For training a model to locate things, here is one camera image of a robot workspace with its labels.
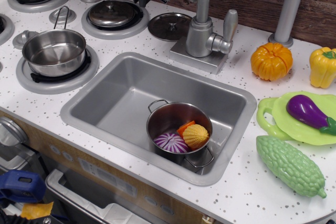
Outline silver toy faucet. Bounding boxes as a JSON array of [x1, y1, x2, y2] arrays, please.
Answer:
[[169, 0, 238, 74]]

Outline steel lid on burner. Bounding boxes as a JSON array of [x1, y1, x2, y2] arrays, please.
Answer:
[[88, 0, 136, 28]]

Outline steel lid on counter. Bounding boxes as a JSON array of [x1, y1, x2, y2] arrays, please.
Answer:
[[148, 13, 192, 41]]

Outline grey stove knob middle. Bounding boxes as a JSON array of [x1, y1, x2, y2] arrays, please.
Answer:
[[49, 8, 77, 24]]

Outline steel saucepan on burner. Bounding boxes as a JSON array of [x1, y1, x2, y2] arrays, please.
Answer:
[[22, 5, 87, 78]]

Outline grey sink basin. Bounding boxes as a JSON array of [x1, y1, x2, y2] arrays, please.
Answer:
[[60, 52, 257, 186]]

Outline grey stove knob left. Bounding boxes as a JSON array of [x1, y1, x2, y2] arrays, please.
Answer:
[[13, 30, 38, 50]]

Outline far left stove burner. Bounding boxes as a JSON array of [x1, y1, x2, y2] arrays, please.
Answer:
[[0, 14, 15, 45]]

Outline grey vertical pole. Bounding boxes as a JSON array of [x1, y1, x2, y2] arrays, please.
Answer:
[[268, 0, 301, 47]]

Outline orange toy carrot piece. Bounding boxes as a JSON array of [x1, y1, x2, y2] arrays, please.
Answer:
[[176, 120, 196, 137]]

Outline orange toy pumpkin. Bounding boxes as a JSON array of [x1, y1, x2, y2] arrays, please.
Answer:
[[250, 42, 293, 81]]

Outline yellow toy corn piece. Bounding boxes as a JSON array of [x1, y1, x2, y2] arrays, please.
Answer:
[[183, 124, 209, 150]]

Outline purple toy onion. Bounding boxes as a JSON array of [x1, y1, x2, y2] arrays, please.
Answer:
[[154, 133, 191, 153]]

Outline yellow toy bell pepper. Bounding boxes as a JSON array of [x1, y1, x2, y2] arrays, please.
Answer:
[[309, 47, 335, 89]]

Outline silver round oven knob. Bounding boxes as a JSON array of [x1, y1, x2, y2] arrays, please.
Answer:
[[1, 116, 28, 147]]

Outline purple toy eggplant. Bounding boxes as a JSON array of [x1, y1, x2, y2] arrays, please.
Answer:
[[286, 94, 335, 136]]

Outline light green plastic plate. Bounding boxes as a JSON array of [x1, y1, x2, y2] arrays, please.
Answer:
[[256, 91, 335, 146]]

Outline green toy bitter gourd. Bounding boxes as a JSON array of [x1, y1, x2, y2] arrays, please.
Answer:
[[256, 135, 327, 198]]

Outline yellow tape piece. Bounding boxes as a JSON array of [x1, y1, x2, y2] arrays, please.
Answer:
[[20, 201, 54, 220]]

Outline back right stove burner ring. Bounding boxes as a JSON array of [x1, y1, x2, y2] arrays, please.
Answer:
[[81, 0, 150, 40]]

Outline stove burner ring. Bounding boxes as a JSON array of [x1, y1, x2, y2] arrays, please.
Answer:
[[81, 0, 150, 40], [15, 44, 100, 95]]

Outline front stove burner ring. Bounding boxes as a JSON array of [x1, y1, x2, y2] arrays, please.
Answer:
[[15, 44, 100, 95]]

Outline steel pot with two handles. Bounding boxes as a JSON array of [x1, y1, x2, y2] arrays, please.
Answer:
[[146, 99, 214, 169]]

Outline grey oven door handle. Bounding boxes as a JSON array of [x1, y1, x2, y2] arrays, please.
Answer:
[[45, 169, 148, 223]]

